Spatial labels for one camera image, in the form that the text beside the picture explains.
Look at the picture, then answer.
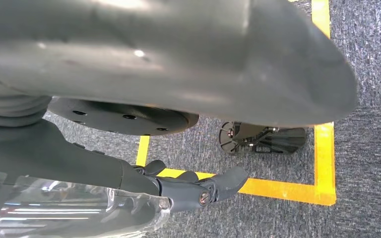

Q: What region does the black round disc with holes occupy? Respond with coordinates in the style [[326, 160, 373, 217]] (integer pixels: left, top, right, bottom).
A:
[[47, 97, 200, 136]]

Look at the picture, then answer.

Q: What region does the black robot foot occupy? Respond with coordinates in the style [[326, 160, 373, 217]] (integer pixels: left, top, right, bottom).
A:
[[218, 121, 308, 155]]

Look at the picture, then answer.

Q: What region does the yellow floor tape rectangle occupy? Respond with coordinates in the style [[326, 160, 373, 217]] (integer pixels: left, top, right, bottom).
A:
[[135, 0, 337, 207]]

